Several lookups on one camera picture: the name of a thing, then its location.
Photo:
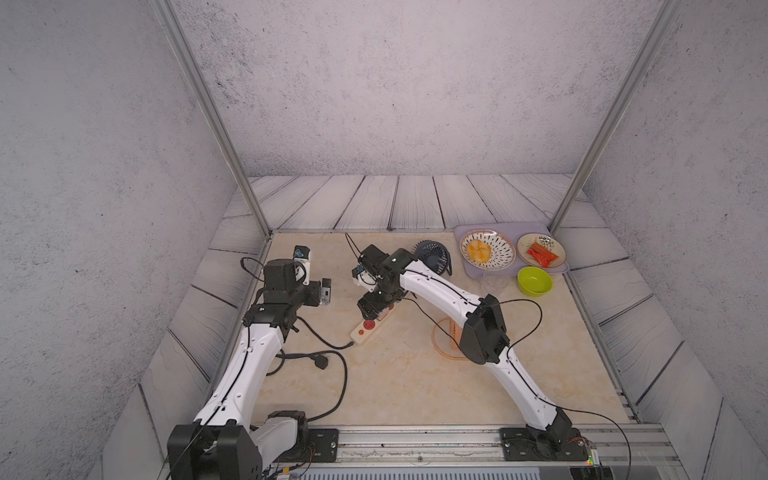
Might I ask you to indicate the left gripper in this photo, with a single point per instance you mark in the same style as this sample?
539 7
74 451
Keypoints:
314 298

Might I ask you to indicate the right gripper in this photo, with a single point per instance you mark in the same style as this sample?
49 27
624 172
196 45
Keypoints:
374 305

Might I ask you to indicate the beige power strip red sockets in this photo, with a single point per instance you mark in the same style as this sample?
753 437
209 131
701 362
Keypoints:
367 328

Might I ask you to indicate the orange desk fan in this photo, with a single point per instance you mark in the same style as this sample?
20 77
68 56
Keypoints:
445 338

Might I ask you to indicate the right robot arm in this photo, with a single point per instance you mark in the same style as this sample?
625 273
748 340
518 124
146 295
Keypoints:
389 278

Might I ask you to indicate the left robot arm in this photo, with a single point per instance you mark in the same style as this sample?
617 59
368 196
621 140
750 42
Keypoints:
220 442

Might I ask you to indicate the black desk fan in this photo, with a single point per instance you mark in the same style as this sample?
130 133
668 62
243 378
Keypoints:
434 255

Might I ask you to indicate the clear plastic cup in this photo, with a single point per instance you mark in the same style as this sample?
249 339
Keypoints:
493 284

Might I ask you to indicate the patterned bowl with yellow food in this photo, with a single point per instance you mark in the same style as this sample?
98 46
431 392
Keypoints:
487 250

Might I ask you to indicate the green bowl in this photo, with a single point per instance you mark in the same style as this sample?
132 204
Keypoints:
534 282

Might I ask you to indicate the plate with red food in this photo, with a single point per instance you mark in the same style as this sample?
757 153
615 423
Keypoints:
540 250

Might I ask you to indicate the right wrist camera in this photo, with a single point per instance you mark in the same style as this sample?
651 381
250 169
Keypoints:
363 278

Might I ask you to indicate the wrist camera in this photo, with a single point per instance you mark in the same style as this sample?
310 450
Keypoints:
302 254
363 278

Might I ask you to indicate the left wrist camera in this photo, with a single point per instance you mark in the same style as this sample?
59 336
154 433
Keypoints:
302 254

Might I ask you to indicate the aluminium front rail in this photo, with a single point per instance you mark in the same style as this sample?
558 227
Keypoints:
631 451

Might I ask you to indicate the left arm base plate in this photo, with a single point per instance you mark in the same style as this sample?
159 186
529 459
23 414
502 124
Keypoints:
319 445

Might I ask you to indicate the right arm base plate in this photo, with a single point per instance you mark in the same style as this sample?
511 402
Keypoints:
522 445

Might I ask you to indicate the left aluminium frame post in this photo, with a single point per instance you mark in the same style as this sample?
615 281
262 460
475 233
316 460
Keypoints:
174 33

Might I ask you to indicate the aluminium frame post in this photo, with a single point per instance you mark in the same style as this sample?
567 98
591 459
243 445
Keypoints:
659 30
174 33

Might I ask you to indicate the right aluminium frame post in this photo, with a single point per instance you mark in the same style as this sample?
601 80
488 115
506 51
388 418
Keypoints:
659 30

